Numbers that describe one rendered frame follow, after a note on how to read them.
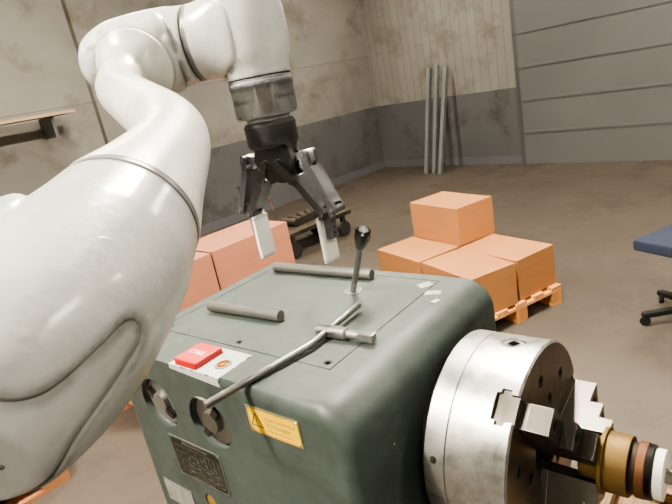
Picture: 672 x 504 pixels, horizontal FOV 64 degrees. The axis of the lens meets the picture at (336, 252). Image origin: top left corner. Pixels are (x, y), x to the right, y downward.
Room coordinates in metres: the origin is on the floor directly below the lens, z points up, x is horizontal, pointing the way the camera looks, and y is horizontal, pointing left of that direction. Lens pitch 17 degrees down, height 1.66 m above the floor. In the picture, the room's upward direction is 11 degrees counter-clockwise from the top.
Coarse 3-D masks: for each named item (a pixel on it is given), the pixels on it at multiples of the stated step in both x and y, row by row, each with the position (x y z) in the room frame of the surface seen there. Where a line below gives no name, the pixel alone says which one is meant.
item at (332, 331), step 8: (320, 328) 0.83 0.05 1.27; (328, 328) 0.82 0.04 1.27; (336, 328) 0.81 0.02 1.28; (344, 328) 0.81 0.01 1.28; (328, 336) 0.82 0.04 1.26; (336, 336) 0.81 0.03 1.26; (344, 336) 0.80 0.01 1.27; (352, 336) 0.79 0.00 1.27; (360, 336) 0.78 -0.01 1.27; (368, 336) 0.77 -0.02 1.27
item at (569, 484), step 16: (544, 464) 0.68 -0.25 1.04; (560, 464) 0.68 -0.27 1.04; (544, 480) 0.65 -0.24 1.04; (560, 480) 0.64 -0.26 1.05; (576, 480) 0.63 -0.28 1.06; (592, 480) 0.62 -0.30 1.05; (544, 496) 0.65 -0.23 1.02; (560, 496) 0.63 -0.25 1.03; (576, 496) 0.62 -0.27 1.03; (592, 496) 0.61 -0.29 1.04
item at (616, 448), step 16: (608, 432) 0.63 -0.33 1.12; (608, 448) 0.61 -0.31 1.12; (624, 448) 0.60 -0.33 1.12; (640, 448) 0.60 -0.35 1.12; (656, 448) 0.60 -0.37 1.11; (608, 464) 0.59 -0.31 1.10; (624, 464) 0.58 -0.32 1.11; (640, 464) 0.58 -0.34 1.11; (608, 480) 0.59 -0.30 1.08; (624, 480) 0.58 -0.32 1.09; (640, 480) 0.57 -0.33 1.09; (624, 496) 0.58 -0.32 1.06; (640, 496) 0.57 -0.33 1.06
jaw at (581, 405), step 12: (576, 384) 0.77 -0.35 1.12; (588, 384) 0.76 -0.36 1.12; (564, 396) 0.75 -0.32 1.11; (576, 396) 0.74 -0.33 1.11; (588, 396) 0.73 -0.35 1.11; (564, 408) 0.72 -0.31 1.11; (576, 408) 0.72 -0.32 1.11; (588, 408) 0.71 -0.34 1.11; (600, 408) 0.70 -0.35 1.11; (576, 420) 0.69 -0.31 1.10; (588, 420) 0.69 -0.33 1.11; (600, 420) 0.68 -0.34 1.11; (612, 420) 0.67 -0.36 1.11; (600, 432) 0.66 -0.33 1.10
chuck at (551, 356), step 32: (480, 352) 0.72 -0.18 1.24; (512, 352) 0.70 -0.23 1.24; (544, 352) 0.70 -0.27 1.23; (480, 384) 0.66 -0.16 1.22; (512, 384) 0.64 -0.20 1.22; (544, 384) 0.69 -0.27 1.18; (480, 416) 0.63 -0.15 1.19; (448, 448) 0.63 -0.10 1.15; (480, 448) 0.61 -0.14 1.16; (512, 448) 0.59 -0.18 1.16; (448, 480) 0.62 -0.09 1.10; (480, 480) 0.59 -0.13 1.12; (512, 480) 0.59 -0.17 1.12
